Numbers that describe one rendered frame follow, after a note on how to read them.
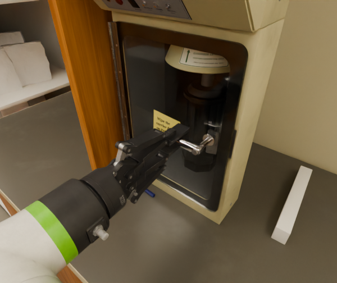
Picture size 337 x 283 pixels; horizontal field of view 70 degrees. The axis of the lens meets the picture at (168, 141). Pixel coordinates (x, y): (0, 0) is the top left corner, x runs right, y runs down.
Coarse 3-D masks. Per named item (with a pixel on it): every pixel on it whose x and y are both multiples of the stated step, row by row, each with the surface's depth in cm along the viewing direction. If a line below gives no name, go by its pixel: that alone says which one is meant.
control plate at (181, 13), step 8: (104, 0) 44; (112, 0) 42; (136, 0) 39; (144, 0) 38; (152, 0) 36; (160, 0) 36; (168, 0) 35; (176, 0) 34; (120, 8) 44; (128, 8) 43; (136, 8) 41; (144, 8) 40; (152, 8) 39; (160, 8) 38; (168, 8) 37; (176, 8) 36; (184, 8) 35; (168, 16) 39; (176, 16) 38; (184, 16) 37
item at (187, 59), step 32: (128, 32) 49; (160, 32) 44; (128, 64) 53; (160, 64) 47; (192, 64) 43; (224, 64) 39; (128, 96) 59; (160, 96) 52; (192, 96) 46; (224, 96) 42; (192, 128) 50; (224, 128) 45; (192, 160) 55; (224, 160) 49; (192, 192) 61
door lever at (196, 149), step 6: (180, 138) 48; (204, 138) 49; (210, 138) 48; (180, 144) 47; (186, 144) 46; (192, 144) 46; (198, 144) 47; (204, 144) 47; (210, 144) 49; (192, 150) 46; (198, 150) 45
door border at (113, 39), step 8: (112, 24) 50; (112, 32) 52; (112, 40) 53; (120, 56) 54; (120, 64) 55; (120, 72) 56; (120, 80) 58; (120, 88) 59; (120, 96) 61; (120, 104) 62; (128, 128) 65; (128, 136) 67
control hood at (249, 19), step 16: (96, 0) 46; (192, 0) 32; (208, 0) 31; (224, 0) 29; (240, 0) 28; (256, 0) 30; (160, 16) 40; (192, 16) 36; (208, 16) 34; (224, 16) 32; (240, 16) 31; (256, 16) 31
